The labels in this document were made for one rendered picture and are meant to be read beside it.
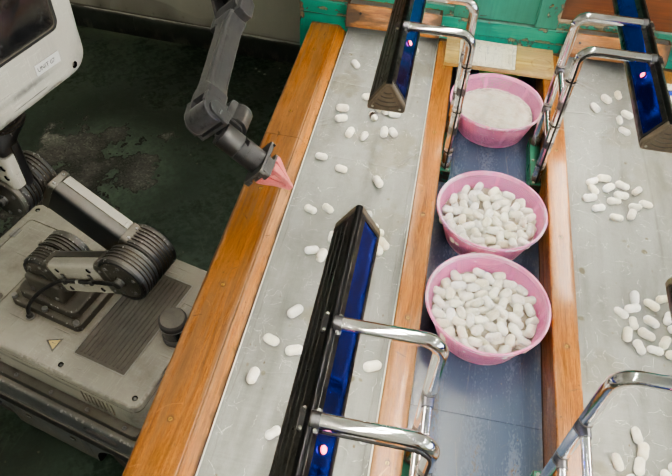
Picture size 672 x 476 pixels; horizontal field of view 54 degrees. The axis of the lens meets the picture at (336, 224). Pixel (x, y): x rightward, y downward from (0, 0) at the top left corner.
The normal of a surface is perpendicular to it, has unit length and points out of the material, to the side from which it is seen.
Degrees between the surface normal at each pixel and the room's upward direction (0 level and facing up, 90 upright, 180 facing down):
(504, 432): 0
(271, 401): 0
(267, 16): 90
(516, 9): 90
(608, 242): 0
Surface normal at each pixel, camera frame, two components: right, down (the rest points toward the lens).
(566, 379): 0.04, -0.67
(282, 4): -0.25, 0.71
